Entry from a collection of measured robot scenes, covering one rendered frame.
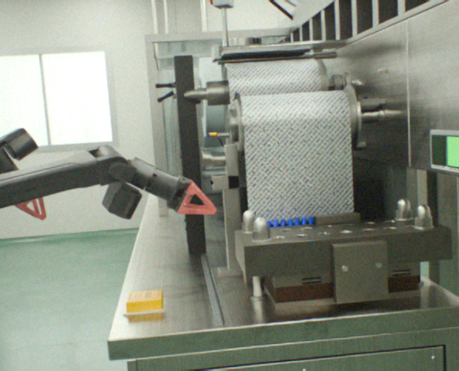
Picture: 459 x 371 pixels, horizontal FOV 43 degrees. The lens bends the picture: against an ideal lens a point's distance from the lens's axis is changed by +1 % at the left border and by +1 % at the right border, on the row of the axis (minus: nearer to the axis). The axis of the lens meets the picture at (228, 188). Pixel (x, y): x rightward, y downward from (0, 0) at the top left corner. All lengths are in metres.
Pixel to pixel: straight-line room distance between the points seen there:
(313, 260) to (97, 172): 0.45
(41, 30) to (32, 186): 5.91
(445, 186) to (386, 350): 0.54
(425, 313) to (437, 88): 0.41
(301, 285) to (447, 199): 0.56
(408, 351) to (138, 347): 0.49
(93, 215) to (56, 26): 2.16
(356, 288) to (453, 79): 0.41
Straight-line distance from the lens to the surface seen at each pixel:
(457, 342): 1.19
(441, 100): 1.12
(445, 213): 1.55
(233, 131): 1.28
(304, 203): 1.29
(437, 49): 1.13
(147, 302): 1.17
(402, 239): 1.15
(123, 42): 6.88
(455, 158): 1.06
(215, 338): 1.06
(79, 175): 1.17
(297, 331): 1.08
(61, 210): 7.00
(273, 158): 1.27
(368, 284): 1.13
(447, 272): 1.59
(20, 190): 1.15
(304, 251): 1.10
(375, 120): 1.37
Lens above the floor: 1.27
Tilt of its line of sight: 7 degrees down
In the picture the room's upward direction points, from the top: 4 degrees counter-clockwise
